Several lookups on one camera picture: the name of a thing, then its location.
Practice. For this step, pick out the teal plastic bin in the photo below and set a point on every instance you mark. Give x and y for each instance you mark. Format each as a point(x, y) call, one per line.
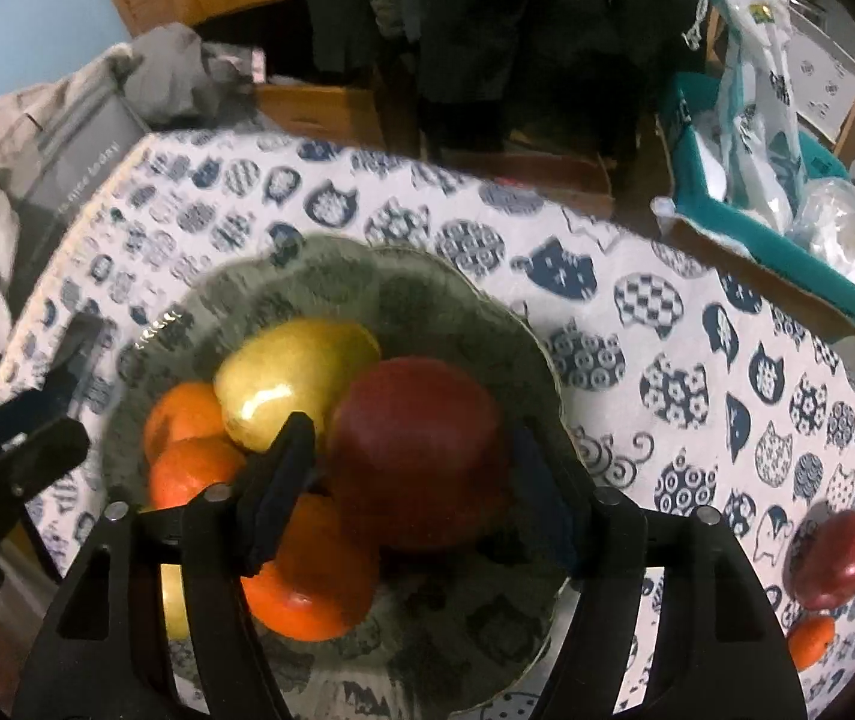
point(765, 244)

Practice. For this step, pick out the white cat print box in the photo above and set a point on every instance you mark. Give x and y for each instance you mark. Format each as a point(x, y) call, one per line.
point(825, 82)

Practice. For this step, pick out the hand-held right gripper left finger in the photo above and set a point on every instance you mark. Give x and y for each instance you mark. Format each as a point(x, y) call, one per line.
point(281, 495)

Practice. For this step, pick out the yellow pear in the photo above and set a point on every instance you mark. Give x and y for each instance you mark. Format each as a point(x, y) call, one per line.
point(285, 382)
point(174, 604)

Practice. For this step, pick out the grey printed box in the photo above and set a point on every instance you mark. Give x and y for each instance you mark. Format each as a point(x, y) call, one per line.
point(75, 180)

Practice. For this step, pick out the clear plastic bag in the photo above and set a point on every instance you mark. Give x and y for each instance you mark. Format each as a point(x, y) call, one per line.
point(847, 232)

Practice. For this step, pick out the cat print tablecloth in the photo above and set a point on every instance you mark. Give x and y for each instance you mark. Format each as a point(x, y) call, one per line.
point(472, 195)

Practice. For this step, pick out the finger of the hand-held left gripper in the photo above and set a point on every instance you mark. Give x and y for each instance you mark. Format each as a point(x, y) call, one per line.
point(45, 457)
point(75, 360)

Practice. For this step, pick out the small cardboard box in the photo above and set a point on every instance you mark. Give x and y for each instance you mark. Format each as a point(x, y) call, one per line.
point(315, 112)

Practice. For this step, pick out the flat cardboard box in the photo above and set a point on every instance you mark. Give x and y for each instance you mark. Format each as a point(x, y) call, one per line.
point(540, 176)

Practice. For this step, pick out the scalloped glass plate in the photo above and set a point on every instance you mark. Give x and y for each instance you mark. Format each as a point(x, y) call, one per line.
point(442, 300)

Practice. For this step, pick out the white printed plastic bag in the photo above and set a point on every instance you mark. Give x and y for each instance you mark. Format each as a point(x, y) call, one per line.
point(761, 90)

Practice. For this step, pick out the red apple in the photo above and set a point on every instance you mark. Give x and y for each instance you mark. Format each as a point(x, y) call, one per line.
point(420, 450)
point(836, 555)

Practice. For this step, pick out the small tangerine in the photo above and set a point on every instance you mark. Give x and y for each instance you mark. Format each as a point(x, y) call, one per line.
point(191, 476)
point(811, 643)

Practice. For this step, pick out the grey garment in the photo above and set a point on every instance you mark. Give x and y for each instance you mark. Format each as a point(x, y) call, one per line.
point(180, 75)

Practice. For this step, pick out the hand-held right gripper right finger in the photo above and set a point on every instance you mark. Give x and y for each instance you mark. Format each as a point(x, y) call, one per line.
point(547, 495)

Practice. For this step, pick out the large orange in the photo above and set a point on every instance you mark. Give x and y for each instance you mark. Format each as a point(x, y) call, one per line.
point(315, 585)
point(180, 416)

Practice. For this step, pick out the black hanging coat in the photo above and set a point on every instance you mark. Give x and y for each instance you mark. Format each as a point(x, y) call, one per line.
point(547, 30)

